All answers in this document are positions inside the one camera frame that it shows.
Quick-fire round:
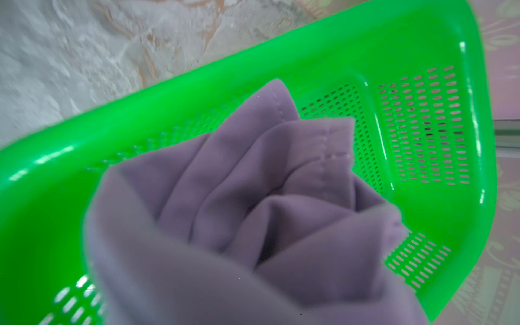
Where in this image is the lavender skirt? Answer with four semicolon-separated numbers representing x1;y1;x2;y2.
85;79;427;324

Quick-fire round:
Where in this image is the green plastic perforated basket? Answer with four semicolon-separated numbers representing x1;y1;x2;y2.
1;1;497;324

